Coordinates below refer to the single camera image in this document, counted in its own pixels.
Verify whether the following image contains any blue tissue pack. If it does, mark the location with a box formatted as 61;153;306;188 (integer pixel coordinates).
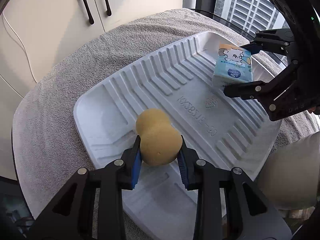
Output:
212;44;253;90

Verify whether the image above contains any white foam tray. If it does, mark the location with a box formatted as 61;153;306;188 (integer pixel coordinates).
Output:
73;31;280;239

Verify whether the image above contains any tan peanut-shaped sponge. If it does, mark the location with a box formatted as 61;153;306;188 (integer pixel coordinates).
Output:
136;108;183;166

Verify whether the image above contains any person's right hand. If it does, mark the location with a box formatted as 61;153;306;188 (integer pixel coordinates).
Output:
308;106;320;115

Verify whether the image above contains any grey towel table cover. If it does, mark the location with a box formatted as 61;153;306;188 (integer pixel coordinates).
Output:
12;9;249;217

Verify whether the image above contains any white cabinet unit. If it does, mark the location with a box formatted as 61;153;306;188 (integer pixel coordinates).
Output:
0;0;185;181

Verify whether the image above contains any white hanging cable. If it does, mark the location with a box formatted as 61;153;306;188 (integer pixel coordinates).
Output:
1;12;38;84

